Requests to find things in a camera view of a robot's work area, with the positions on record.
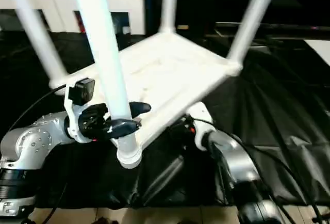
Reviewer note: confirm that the white plastic table top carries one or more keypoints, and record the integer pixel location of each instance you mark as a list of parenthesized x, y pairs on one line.
[(167, 74)]

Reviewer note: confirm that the white plastic table leg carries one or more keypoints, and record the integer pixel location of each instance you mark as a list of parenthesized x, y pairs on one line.
[(103, 40), (38, 28), (252, 22), (168, 2)]

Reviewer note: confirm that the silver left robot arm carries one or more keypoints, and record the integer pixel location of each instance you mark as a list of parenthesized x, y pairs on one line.
[(33, 141)]

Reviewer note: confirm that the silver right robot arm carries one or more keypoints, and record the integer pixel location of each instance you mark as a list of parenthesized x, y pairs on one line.
[(232, 157)]

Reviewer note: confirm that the black plastic mat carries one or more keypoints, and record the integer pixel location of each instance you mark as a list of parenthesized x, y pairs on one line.
[(257, 131)]

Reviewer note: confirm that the small tan label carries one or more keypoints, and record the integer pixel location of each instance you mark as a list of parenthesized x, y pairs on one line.
[(183, 26)]

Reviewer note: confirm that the white cabinet with glass doors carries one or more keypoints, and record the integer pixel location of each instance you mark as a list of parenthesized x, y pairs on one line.
[(59, 7)]

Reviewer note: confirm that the white flat board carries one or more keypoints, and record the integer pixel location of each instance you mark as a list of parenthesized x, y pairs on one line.
[(319, 49)]

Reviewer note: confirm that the black metal stand frame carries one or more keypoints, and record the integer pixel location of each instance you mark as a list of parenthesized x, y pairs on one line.
[(321, 217)]

